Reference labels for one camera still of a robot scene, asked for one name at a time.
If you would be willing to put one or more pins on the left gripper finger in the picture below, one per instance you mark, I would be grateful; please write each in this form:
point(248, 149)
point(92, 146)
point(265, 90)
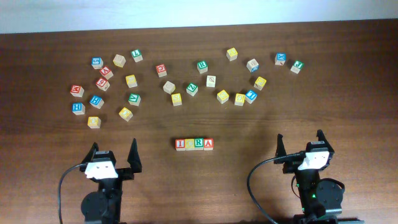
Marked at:
point(133, 158)
point(89, 157)

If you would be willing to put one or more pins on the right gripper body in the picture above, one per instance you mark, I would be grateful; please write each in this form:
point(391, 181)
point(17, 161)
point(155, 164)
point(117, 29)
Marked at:
point(292, 167)

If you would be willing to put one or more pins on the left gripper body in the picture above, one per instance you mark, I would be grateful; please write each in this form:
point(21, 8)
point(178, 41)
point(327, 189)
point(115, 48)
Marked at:
point(123, 175)

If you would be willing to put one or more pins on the red I block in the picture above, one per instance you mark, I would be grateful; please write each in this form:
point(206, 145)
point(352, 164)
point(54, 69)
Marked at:
point(180, 144)

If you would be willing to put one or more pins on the yellow C block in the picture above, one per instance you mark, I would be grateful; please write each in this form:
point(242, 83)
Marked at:
point(189, 144)

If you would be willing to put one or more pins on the green r block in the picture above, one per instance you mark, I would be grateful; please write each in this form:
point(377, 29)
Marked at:
point(199, 143)
point(202, 66)

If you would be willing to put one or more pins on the red a block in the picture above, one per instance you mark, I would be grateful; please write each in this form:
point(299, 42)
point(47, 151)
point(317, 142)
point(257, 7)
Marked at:
point(208, 144)
point(106, 72)

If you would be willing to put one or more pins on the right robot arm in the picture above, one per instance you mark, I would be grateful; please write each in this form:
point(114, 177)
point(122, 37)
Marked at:
point(320, 198)

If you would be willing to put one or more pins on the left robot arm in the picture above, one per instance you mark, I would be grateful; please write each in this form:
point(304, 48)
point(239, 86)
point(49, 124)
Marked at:
point(104, 205)

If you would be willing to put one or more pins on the yellow O block far left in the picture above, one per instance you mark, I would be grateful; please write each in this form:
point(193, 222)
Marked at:
point(94, 122)

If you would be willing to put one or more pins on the yellow o block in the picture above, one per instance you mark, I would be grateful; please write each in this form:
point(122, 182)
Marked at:
point(94, 122)
point(126, 114)

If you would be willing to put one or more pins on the blue H block left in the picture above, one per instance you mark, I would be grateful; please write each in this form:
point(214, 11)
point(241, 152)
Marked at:
point(78, 108)

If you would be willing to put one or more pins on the blue H block tilted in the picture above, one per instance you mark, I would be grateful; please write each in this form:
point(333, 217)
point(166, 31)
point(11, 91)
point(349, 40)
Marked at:
point(96, 102)

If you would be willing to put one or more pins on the green V block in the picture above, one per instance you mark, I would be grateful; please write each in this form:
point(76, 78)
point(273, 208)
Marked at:
point(134, 99)

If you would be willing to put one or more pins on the red M block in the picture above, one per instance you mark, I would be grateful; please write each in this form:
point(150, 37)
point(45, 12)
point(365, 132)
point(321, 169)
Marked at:
point(77, 91)

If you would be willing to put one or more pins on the blue L block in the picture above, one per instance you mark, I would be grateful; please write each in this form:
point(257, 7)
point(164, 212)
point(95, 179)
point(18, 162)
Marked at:
point(250, 96)

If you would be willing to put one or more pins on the yellow block lower right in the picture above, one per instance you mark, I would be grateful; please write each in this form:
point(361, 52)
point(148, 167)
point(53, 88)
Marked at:
point(239, 99)

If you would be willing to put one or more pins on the yellow S block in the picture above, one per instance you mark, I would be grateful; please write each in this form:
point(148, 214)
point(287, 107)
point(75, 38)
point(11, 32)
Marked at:
point(176, 99)

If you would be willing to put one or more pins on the green J block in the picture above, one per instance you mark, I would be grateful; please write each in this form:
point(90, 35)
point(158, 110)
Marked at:
point(297, 66)

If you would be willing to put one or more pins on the yellow block upper left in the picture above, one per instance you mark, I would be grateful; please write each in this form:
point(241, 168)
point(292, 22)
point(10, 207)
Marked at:
point(131, 81)

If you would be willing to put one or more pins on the plain wood block centre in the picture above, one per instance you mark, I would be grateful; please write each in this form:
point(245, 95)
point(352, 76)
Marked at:
point(169, 87)

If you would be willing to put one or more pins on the yellow block centre right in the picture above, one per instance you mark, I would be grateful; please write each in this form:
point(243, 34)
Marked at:
point(222, 96)

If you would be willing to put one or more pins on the blue X block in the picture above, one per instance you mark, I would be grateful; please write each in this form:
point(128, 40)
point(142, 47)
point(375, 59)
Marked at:
point(280, 58)

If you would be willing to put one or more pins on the green Z block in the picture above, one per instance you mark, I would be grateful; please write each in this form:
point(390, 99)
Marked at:
point(192, 89)

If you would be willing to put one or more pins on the red Q block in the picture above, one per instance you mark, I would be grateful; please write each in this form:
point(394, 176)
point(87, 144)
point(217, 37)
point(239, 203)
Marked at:
point(161, 70)

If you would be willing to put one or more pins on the blue block top left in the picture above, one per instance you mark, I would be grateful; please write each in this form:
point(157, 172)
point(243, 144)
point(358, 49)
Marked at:
point(97, 63)

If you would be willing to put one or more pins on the wood block blue side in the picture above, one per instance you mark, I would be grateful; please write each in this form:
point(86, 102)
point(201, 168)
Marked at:
point(252, 65)

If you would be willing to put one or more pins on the plain wood yellow-side block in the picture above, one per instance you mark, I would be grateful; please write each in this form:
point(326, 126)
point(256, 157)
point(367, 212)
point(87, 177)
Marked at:
point(119, 60)

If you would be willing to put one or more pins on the green L block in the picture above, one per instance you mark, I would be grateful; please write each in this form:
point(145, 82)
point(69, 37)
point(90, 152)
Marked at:
point(137, 56)

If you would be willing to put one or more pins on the plain wood picture block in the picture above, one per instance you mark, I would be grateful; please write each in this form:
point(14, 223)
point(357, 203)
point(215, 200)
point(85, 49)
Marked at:
point(210, 81)

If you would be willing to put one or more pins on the yellow block top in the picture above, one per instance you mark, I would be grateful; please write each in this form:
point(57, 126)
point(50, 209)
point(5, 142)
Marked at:
point(232, 54)

